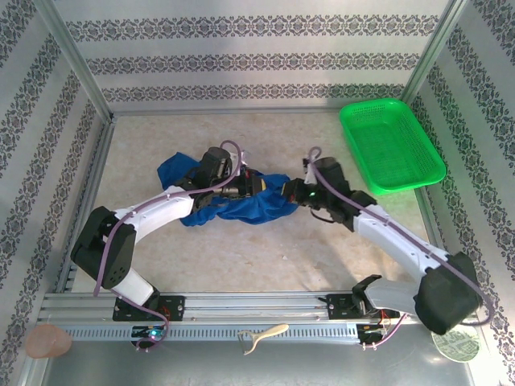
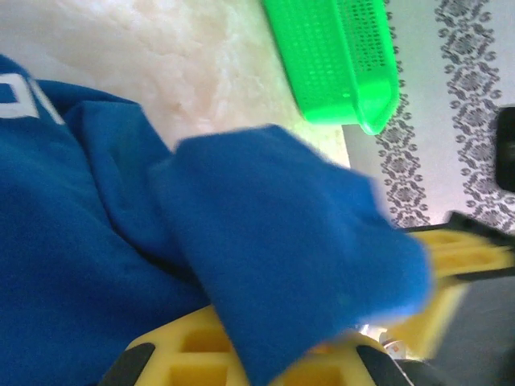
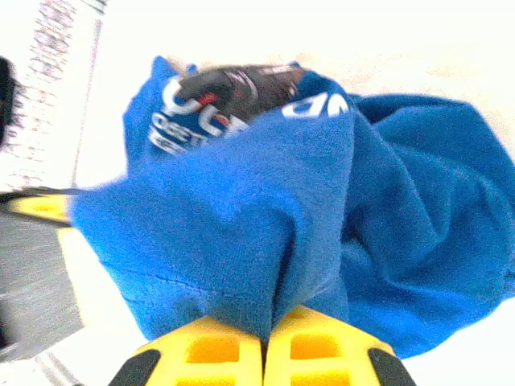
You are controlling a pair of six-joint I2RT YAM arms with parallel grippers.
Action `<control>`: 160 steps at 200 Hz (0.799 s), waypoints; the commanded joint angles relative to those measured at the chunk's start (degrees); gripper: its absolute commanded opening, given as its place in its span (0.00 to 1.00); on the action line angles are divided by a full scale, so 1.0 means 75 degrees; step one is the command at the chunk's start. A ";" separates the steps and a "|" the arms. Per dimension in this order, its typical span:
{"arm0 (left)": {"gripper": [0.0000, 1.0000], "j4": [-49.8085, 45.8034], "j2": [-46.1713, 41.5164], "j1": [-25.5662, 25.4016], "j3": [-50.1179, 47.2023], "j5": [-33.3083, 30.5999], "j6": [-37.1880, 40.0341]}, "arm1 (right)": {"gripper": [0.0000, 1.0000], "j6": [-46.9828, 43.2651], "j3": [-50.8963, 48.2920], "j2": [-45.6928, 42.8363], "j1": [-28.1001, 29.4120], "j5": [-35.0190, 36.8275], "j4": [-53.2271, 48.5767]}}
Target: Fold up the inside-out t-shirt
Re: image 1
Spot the blue t-shirt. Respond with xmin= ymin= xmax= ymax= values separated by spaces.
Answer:
xmin=156 ymin=151 xmax=302 ymax=228

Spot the green plastic basket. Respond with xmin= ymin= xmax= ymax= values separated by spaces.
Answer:
xmin=339 ymin=98 xmax=447 ymax=197

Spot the beige plastic peeler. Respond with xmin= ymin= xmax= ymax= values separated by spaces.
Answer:
xmin=237 ymin=323 xmax=290 ymax=355

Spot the small circuit board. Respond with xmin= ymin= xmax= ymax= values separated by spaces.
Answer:
xmin=356 ymin=323 xmax=390 ymax=337
xmin=131 ymin=325 xmax=167 ymax=339

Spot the round green patterned disc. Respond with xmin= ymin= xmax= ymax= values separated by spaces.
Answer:
xmin=432 ymin=324 xmax=482 ymax=363

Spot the translucent pink cup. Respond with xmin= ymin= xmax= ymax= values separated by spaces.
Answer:
xmin=26 ymin=324 xmax=73 ymax=358

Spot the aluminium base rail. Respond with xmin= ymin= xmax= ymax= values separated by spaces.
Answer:
xmin=112 ymin=106 xmax=398 ymax=117
xmin=395 ymin=116 xmax=468 ymax=290

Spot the wide aluminium mounting rail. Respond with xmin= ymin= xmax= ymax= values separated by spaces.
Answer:
xmin=38 ymin=291 xmax=478 ymax=322

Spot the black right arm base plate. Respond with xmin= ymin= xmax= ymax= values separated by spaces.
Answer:
xmin=325 ymin=293 xmax=400 ymax=321

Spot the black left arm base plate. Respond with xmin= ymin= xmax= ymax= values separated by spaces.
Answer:
xmin=112 ymin=295 xmax=186 ymax=322

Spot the aluminium frame post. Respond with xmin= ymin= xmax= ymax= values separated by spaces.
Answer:
xmin=38 ymin=0 xmax=116 ymax=118
xmin=395 ymin=0 xmax=470 ymax=118

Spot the slotted grey cable duct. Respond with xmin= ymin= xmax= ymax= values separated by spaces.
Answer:
xmin=64 ymin=323 xmax=359 ymax=343

